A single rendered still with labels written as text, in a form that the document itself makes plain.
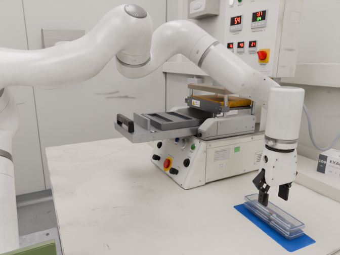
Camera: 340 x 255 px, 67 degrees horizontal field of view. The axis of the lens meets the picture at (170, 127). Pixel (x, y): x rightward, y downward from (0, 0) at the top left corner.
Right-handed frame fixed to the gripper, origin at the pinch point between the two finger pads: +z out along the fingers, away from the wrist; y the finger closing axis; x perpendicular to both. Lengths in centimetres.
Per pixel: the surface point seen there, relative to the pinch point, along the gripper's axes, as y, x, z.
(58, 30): -48, 173, -59
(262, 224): -3.1, -0.1, 8.3
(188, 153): -9.7, 33.9, -3.4
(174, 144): -10.3, 45.0, -3.5
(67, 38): -42, 173, -54
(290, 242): -1.8, -8.9, 8.3
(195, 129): -7.2, 33.4, -12.8
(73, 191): -52, 43, 8
